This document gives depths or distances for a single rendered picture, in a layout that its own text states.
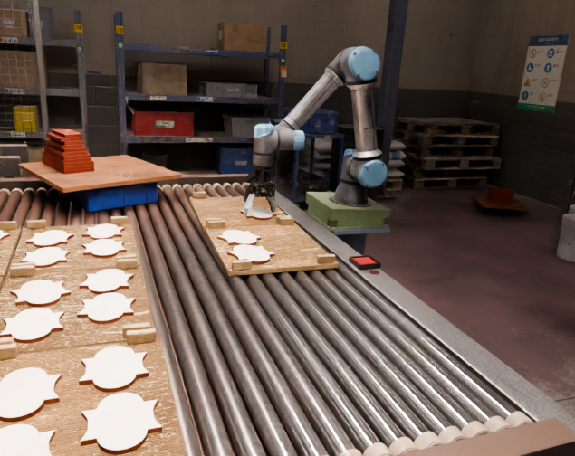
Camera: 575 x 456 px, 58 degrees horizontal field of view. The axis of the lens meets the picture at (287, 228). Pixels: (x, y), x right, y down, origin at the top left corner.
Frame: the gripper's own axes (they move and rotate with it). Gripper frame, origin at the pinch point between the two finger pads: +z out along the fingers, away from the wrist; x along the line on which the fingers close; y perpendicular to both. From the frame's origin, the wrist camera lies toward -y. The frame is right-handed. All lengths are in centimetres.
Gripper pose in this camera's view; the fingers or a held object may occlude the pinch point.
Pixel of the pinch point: (258, 213)
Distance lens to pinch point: 205.7
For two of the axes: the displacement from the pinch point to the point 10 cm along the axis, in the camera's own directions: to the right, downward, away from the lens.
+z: -0.5, 9.5, 3.1
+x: 9.2, -0.8, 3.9
